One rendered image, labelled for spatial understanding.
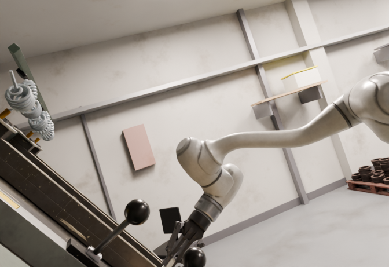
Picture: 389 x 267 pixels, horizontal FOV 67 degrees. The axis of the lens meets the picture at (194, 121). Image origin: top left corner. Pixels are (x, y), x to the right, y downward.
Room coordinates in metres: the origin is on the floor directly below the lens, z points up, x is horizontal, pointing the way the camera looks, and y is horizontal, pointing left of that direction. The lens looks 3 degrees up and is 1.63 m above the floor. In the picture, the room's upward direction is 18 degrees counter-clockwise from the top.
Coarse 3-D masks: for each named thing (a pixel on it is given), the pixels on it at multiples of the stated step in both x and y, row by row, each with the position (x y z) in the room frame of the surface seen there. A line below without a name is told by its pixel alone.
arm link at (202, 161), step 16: (336, 112) 0.92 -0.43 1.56; (304, 128) 0.97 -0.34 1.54; (320, 128) 0.95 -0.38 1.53; (336, 128) 0.93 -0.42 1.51; (192, 144) 0.95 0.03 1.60; (208, 144) 0.97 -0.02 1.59; (224, 144) 0.96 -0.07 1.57; (240, 144) 0.96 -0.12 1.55; (256, 144) 0.97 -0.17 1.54; (272, 144) 0.97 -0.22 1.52; (288, 144) 0.97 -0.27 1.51; (304, 144) 0.97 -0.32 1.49; (192, 160) 0.95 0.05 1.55; (208, 160) 0.96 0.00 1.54; (192, 176) 0.99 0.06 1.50; (208, 176) 0.98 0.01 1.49
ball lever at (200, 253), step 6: (186, 252) 0.46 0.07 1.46; (192, 252) 0.46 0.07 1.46; (198, 252) 0.46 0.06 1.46; (186, 258) 0.46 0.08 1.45; (192, 258) 0.45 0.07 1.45; (198, 258) 0.45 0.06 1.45; (204, 258) 0.46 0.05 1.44; (186, 264) 0.45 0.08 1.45; (192, 264) 0.45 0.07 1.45; (198, 264) 0.45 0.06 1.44; (204, 264) 0.46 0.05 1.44
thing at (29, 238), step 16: (0, 208) 0.40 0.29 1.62; (0, 224) 0.40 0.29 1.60; (16, 224) 0.40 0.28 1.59; (32, 224) 0.41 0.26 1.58; (0, 240) 0.39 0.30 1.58; (16, 240) 0.40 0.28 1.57; (32, 240) 0.41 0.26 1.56; (48, 240) 0.42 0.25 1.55; (32, 256) 0.41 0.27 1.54; (48, 256) 0.41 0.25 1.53; (64, 256) 0.42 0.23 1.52
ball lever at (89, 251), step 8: (136, 200) 0.44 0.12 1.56; (128, 208) 0.43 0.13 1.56; (136, 208) 0.42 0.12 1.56; (144, 208) 0.43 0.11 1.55; (128, 216) 0.43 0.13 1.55; (136, 216) 0.42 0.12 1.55; (144, 216) 0.43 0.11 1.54; (120, 224) 0.44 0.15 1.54; (128, 224) 0.44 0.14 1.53; (136, 224) 0.43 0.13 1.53; (112, 232) 0.45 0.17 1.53; (120, 232) 0.45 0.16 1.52; (104, 240) 0.45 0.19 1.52; (88, 248) 0.45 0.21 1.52; (96, 248) 0.45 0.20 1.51; (96, 256) 0.45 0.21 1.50
